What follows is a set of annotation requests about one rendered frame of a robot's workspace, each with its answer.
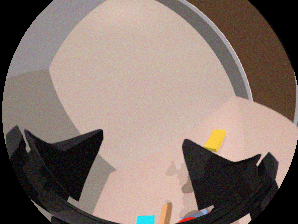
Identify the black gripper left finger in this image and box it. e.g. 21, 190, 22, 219
24, 128, 104, 201

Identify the yellow rectangular block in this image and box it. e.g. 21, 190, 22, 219
204, 129, 226, 152

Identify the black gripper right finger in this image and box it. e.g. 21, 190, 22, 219
181, 139, 262, 210

